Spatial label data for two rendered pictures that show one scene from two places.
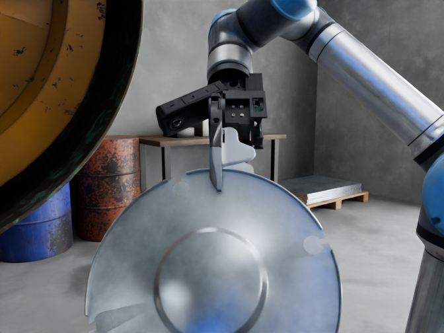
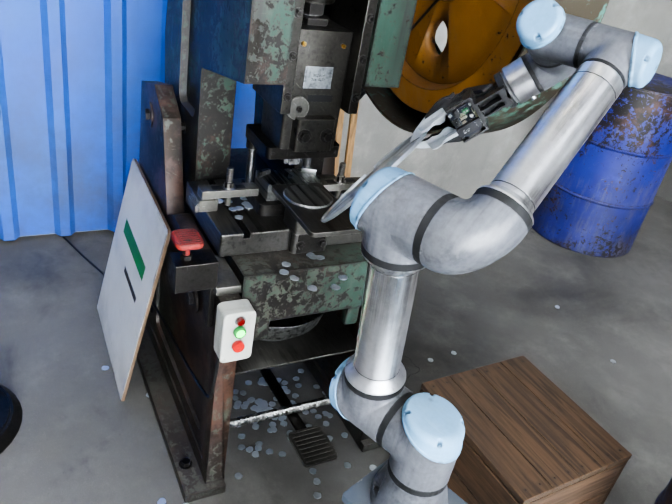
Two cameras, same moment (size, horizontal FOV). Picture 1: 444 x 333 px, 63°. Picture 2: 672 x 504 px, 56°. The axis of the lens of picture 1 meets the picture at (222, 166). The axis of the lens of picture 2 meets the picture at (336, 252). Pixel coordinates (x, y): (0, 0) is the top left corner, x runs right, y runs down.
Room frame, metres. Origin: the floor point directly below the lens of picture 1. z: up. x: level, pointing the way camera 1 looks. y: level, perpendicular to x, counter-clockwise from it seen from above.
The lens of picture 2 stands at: (0.44, -1.23, 1.45)
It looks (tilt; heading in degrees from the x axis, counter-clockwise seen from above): 30 degrees down; 94
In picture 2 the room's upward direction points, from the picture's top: 11 degrees clockwise
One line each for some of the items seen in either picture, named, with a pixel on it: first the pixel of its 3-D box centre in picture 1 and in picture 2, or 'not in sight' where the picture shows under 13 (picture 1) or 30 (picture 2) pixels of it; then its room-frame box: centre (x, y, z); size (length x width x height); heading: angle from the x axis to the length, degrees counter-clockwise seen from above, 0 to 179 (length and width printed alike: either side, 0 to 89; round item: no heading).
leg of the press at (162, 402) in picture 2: not in sight; (168, 264); (-0.14, 0.23, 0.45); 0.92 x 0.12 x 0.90; 127
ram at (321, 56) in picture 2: not in sight; (308, 83); (0.18, 0.25, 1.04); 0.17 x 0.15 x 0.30; 127
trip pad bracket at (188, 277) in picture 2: not in sight; (192, 290); (0.04, -0.09, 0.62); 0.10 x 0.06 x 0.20; 37
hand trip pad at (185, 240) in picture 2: not in sight; (186, 251); (0.03, -0.10, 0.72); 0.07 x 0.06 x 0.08; 127
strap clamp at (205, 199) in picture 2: not in sight; (225, 186); (0.02, 0.18, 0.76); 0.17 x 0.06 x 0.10; 37
